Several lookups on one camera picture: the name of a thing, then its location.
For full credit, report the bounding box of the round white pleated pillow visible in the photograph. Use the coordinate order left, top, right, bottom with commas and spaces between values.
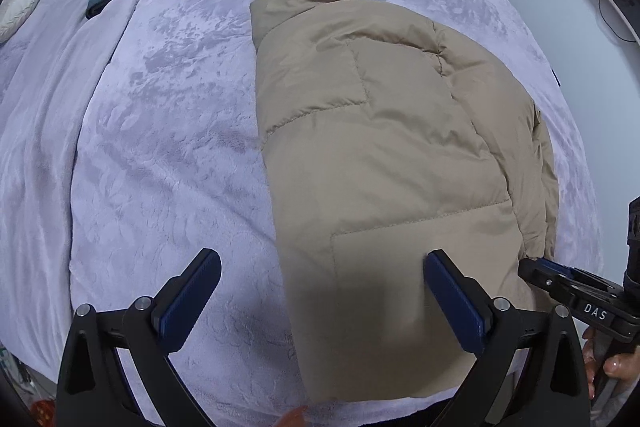
0, 0, 41, 44

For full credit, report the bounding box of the black cable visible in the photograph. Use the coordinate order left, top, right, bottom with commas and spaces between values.
597, 0, 637, 42

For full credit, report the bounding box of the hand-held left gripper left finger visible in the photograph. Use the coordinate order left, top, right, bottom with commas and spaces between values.
56, 248, 222, 427

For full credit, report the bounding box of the lavender fleece bed blanket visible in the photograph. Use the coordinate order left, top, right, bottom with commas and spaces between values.
0, 0, 603, 427

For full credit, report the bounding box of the beige puffer jacket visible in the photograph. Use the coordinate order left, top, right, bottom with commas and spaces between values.
249, 0, 560, 405

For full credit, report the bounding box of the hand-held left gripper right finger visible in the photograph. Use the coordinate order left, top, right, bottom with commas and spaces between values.
424, 249, 593, 427

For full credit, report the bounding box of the person's right hand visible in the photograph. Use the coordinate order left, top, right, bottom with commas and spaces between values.
581, 327, 640, 400

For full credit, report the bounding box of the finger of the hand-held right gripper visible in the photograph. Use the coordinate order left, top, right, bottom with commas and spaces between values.
517, 257, 623, 334

